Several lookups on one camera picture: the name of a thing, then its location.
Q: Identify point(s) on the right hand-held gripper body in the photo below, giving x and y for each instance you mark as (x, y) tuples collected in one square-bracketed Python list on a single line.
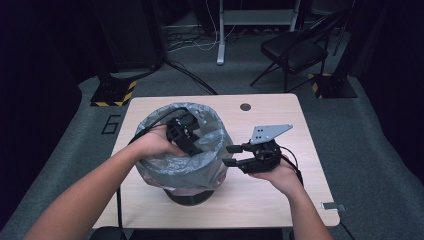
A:
[(265, 153)]

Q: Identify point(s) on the person's right hand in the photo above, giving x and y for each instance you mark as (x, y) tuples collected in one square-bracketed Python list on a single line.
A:
[(283, 176)]

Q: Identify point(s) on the person's left hand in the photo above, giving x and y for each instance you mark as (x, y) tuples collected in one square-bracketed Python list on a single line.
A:
[(153, 143)]

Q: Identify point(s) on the striped-edge black stand base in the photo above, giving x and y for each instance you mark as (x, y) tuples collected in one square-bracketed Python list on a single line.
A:
[(333, 86), (111, 91)]

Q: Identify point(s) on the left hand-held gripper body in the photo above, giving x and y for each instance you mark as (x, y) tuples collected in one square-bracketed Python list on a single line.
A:
[(183, 136)]

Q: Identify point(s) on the black folding chair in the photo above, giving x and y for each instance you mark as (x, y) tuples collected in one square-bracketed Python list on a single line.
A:
[(293, 50)]

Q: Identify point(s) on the white desk frame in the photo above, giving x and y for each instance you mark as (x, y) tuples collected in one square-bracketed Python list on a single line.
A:
[(220, 36)]

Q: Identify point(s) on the small grey metal bracket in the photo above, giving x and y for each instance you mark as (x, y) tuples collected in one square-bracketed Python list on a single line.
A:
[(333, 206)]

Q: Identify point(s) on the black mesh trash can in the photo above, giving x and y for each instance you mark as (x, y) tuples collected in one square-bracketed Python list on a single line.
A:
[(190, 197)]

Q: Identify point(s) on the black cabinet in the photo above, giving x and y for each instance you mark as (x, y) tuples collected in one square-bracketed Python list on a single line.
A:
[(130, 33)]

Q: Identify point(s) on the grey translucent trash bag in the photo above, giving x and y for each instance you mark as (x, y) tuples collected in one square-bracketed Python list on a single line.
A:
[(180, 173)]

